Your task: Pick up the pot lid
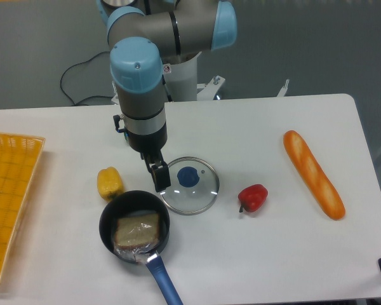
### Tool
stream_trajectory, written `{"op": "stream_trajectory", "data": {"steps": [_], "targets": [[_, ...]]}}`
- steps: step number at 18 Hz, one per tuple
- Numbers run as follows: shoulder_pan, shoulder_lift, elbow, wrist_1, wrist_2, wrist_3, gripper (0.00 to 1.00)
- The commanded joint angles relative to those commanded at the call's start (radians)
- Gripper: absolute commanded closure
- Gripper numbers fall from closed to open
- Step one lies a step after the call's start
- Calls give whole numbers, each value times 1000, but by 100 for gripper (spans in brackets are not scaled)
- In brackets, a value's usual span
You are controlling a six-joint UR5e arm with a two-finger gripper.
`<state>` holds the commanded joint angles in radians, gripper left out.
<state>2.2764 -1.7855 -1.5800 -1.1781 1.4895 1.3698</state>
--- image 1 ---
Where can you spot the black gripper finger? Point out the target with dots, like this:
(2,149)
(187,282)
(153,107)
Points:
(158,169)

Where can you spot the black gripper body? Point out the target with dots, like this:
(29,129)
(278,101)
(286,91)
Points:
(145,136)

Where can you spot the glass pot lid blue knob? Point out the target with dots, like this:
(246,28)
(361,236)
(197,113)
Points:
(194,186)

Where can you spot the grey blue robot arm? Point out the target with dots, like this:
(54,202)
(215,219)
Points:
(179,29)

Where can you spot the yellow bell pepper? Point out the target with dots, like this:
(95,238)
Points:
(109,183)

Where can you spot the wrapped sandwich bread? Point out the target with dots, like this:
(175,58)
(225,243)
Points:
(135,236)

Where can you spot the red bell pepper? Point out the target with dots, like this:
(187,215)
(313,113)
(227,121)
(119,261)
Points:
(251,200)

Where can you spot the yellow wicker basket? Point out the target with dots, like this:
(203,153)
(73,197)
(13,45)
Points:
(19,158)

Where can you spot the orange baguette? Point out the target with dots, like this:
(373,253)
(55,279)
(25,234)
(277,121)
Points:
(313,175)

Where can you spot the black saucepan blue handle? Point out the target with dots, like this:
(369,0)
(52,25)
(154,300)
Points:
(137,203)

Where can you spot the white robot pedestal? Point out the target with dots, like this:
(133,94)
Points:
(145,82)

